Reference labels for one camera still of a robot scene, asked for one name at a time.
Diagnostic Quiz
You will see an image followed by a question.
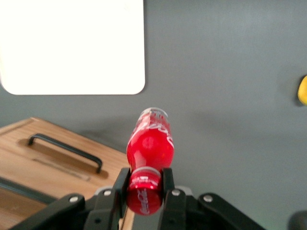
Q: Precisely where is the black metal box handle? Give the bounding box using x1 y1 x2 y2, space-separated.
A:
27 133 103 173

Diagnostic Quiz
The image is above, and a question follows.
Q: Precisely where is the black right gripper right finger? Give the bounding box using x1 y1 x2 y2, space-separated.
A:
157 168 193 230

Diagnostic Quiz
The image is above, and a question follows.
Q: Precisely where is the white rectangular tray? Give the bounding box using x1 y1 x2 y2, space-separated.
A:
0 0 146 96

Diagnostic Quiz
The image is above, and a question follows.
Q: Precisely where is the red coke bottle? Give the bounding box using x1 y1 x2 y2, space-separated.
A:
126 107 175 216

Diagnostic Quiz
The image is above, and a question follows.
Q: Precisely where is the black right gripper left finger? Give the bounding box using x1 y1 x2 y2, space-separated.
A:
83 167 131 230

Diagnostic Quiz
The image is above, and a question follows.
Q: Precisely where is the wooden box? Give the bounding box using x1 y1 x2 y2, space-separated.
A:
0 116 135 230

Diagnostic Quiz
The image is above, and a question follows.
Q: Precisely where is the yellow lemon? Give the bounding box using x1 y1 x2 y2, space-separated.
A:
297 75 307 105

